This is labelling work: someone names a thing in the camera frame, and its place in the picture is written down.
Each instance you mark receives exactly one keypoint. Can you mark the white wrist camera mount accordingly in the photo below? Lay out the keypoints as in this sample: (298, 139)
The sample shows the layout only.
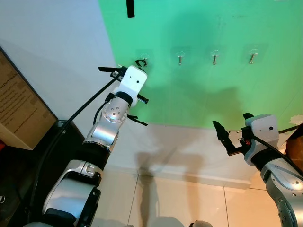
(262, 132)
(131, 85)

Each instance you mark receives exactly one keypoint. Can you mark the open brown cardboard box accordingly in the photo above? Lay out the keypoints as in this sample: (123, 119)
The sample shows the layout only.
(296, 146)

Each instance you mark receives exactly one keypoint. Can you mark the printed brown cardboard box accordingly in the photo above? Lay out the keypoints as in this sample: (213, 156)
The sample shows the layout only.
(19, 104)

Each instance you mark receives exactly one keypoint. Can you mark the green board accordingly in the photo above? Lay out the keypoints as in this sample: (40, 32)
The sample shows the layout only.
(227, 85)

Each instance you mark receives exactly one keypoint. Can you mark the clear adhesive metal wall hook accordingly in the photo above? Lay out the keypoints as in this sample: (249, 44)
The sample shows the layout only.
(214, 56)
(252, 56)
(145, 56)
(179, 57)

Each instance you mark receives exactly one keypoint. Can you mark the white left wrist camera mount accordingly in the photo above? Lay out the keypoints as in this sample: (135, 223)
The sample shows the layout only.
(131, 85)

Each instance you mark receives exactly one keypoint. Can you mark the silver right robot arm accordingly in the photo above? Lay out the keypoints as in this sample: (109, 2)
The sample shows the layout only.
(284, 184)

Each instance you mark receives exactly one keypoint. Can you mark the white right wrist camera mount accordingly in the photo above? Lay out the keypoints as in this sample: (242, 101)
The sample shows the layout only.
(262, 132)

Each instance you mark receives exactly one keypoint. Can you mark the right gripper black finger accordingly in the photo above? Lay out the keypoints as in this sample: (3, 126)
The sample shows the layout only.
(247, 116)
(221, 132)

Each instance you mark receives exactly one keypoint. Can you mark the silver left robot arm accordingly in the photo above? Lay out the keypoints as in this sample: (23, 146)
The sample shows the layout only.
(106, 113)

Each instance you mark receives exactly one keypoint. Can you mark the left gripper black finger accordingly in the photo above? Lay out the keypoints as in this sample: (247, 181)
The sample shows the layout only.
(139, 61)
(142, 67)

